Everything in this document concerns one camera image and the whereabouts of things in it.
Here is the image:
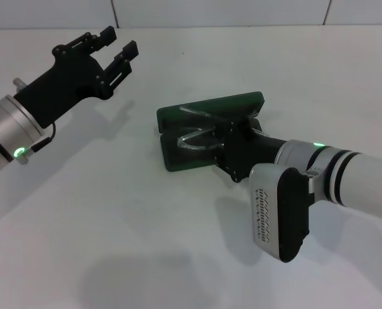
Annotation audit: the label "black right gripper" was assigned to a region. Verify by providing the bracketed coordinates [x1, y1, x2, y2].
[210, 117, 288, 184]

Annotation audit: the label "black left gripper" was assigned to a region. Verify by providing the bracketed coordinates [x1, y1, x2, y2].
[14, 26, 140, 128]

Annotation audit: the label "clear white glasses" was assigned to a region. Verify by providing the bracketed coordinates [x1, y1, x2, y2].
[176, 103, 266, 153]

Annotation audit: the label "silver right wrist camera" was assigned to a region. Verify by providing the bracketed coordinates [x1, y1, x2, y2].
[250, 163, 314, 263]

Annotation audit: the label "green glasses case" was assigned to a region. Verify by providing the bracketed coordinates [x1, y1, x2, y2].
[155, 91, 266, 173]

